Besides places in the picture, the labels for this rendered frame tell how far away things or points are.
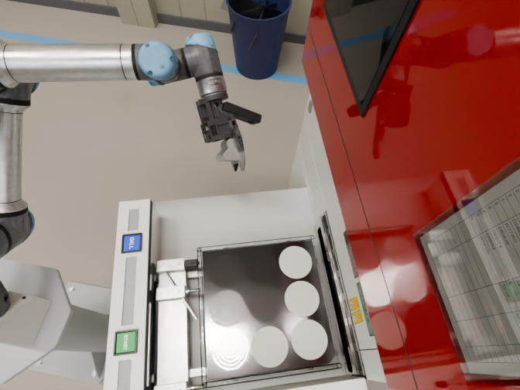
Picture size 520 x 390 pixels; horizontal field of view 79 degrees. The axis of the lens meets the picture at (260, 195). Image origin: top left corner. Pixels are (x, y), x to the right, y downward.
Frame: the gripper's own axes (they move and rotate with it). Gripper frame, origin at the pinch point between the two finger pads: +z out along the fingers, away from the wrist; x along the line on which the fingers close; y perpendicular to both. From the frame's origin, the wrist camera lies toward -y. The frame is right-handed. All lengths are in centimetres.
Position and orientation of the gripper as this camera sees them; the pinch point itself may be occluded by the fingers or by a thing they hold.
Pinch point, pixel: (240, 165)
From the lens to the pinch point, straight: 90.0
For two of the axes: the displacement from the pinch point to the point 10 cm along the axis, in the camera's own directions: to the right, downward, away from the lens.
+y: -8.7, 3.0, -3.9
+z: 2.4, 9.5, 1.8
